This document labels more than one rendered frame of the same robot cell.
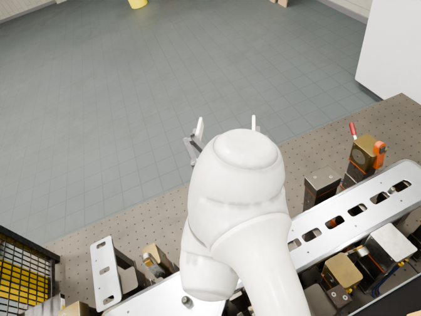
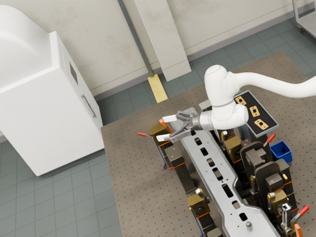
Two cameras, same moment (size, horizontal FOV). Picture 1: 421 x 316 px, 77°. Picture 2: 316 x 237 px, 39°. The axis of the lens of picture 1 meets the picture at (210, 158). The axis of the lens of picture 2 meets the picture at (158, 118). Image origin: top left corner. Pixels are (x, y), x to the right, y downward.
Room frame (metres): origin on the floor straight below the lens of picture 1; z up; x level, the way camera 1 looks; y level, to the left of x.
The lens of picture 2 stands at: (0.30, 1.55, 2.94)
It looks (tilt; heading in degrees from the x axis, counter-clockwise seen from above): 39 degrees down; 277
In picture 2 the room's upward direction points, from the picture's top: 25 degrees counter-clockwise
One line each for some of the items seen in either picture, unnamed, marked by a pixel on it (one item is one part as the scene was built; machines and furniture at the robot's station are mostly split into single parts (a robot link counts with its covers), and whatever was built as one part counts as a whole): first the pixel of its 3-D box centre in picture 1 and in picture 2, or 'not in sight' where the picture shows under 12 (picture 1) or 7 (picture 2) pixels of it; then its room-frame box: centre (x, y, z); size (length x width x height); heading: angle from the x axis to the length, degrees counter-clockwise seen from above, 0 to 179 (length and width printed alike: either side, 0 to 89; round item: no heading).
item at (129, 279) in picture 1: (142, 285); not in sight; (0.44, 0.47, 0.84); 0.12 x 0.07 x 0.28; 9
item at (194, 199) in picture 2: not in sight; (201, 217); (0.50, 0.00, 0.87); 0.12 x 0.07 x 0.35; 9
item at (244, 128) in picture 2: not in sight; (240, 116); (0.06, -0.63, 0.92); 0.08 x 0.08 x 0.44; 9
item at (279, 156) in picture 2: not in sight; (281, 154); (-0.08, -0.37, 0.75); 0.11 x 0.10 x 0.09; 99
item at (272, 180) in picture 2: not in sight; (280, 203); (0.07, 0.10, 0.91); 0.07 x 0.05 x 0.42; 9
